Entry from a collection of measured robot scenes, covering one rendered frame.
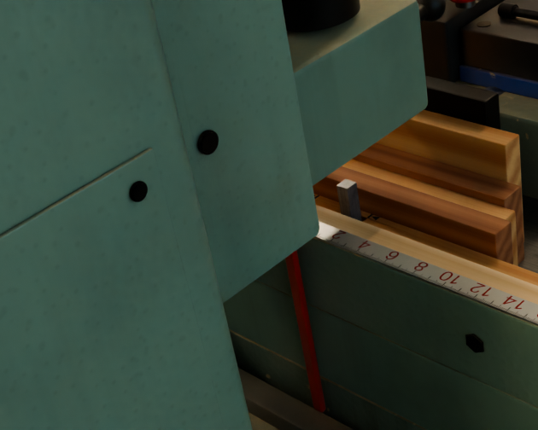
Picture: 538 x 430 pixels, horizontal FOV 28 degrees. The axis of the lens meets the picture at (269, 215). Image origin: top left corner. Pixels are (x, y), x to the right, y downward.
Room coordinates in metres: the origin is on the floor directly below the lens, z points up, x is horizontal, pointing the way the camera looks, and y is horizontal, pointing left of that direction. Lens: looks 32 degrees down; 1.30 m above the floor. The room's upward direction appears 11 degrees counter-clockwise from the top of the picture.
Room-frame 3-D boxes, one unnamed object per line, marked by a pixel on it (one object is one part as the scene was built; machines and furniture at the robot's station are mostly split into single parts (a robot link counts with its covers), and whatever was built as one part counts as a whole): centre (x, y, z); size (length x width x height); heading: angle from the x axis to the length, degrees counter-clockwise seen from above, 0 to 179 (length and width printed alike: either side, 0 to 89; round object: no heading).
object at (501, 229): (0.56, -0.07, 0.93); 0.18 x 0.02 x 0.06; 40
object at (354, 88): (0.55, -0.03, 1.03); 0.14 x 0.07 x 0.09; 129
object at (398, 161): (0.60, -0.08, 0.93); 0.19 x 0.02 x 0.05; 40
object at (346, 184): (0.56, -0.05, 0.94); 0.01 x 0.01 x 0.05; 40
